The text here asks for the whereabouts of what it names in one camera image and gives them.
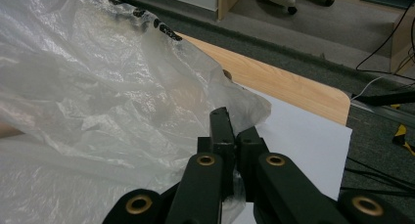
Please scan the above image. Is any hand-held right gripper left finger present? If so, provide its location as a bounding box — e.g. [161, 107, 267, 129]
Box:
[164, 107, 236, 224]

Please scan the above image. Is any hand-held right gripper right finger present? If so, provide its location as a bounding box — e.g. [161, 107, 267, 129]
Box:
[235, 125, 350, 224]

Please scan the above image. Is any clear smiley plastic bag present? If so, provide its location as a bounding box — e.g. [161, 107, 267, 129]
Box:
[0, 0, 273, 224]

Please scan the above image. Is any white table sheet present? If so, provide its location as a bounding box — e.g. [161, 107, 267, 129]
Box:
[230, 83, 353, 224]

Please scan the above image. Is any wooden desk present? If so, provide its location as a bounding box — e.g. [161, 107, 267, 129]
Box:
[216, 0, 415, 75]

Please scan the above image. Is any yellow black floor tape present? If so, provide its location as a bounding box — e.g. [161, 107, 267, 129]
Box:
[391, 123, 415, 156]

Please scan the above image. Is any black floor cable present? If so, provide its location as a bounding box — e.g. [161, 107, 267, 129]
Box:
[340, 155, 415, 200]

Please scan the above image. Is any white cable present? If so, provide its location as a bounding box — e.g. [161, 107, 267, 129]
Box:
[349, 74, 387, 102]

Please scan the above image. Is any aluminium floor rail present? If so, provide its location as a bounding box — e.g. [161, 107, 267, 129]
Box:
[349, 100, 415, 130]

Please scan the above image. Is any black metal frame strut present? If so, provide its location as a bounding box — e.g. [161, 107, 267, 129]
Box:
[351, 90, 415, 109]

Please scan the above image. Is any black hanging cable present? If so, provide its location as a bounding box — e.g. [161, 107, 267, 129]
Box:
[354, 2, 415, 77]

